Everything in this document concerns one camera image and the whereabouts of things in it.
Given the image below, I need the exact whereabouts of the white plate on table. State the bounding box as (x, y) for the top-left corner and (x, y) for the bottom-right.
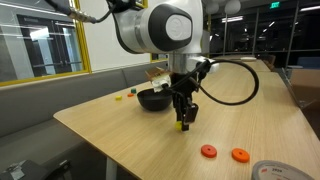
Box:
(240, 57), (257, 62)

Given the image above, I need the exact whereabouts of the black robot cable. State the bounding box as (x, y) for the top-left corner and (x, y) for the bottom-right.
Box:
(44, 0), (260, 107)

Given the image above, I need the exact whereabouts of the black device on bench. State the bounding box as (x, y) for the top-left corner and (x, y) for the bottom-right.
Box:
(0, 160), (72, 180)

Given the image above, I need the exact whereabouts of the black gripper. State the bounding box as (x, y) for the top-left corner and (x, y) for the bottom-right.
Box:
(170, 73), (199, 131)

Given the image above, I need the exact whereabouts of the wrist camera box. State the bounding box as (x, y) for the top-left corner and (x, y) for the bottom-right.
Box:
(145, 67), (171, 92)

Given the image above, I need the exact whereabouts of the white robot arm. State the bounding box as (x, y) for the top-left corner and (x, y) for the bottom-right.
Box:
(106, 0), (218, 131)

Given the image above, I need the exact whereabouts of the grey bench sofa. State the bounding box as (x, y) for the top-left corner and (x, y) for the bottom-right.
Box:
(0, 62), (167, 180)

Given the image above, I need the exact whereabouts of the grey duct tape roll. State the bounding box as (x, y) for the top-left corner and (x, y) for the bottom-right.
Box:
(251, 160), (315, 180)

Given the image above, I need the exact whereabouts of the black bowl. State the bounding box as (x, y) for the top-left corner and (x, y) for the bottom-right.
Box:
(137, 89), (172, 111)

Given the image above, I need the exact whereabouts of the yellow cube block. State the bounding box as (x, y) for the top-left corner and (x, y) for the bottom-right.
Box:
(115, 96), (122, 101)

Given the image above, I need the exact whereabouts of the green cube block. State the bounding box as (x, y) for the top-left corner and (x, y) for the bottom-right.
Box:
(131, 88), (137, 94)

